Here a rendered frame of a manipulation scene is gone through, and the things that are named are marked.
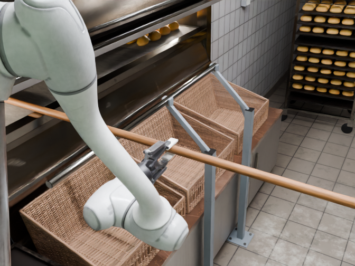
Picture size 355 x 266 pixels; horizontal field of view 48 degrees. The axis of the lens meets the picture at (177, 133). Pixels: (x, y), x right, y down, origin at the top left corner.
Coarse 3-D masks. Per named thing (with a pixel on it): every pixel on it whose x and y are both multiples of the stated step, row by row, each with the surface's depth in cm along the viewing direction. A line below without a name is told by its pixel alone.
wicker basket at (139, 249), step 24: (96, 168) 197; (48, 192) 174; (72, 192) 185; (24, 216) 162; (48, 216) 174; (72, 216) 185; (48, 240) 160; (72, 240) 184; (96, 240) 183; (120, 240) 183; (72, 264) 159; (96, 264) 170; (120, 264) 152; (144, 264) 168
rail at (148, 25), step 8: (208, 0) 238; (184, 8) 217; (192, 8) 224; (168, 16) 204; (144, 24) 189; (152, 24) 193; (128, 32) 179; (136, 32) 183; (112, 40) 170; (96, 48) 162; (16, 80) 132; (24, 80) 135
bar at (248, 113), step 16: (192, 80) 195; (224, 80) 215; (176, 96) 183; (144, 112) 166; (176, 112) 179; (128, 128) 156; (192, 128) 181; (80, 160) 136; (64, 176) 130; (208, 176) 185; (208, 192) 189; (240, 192) 242; (208, 208) 194; (240, 208) 248; (208, 224) 199; (240, 224) 255; (208, 240) 205; (240, 240) 260; (208, 256) 210
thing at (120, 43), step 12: (216, 0) 246; (168, 12) 228; (192, 12) 224; (132, 24) 210; (156, 24) 196; (168, 24) 205; (108, 36) 188; (132, 36) 181; (108, 48) 168; (24, 84) 135
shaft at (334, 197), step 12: (36, 108) 165; (48, 108) 164; (120, 132) 146; (144, 144) 141; (192, 156) 132; (204, 156) 130; (228, 168) 126; (240, 168) 125; (252, 168) 124; (264, 180) 121; (276, 180) 119; (288, 180) 118; (300, 192) 117; (312, 192) 114; (324, 192) 113; (348, 204) 110
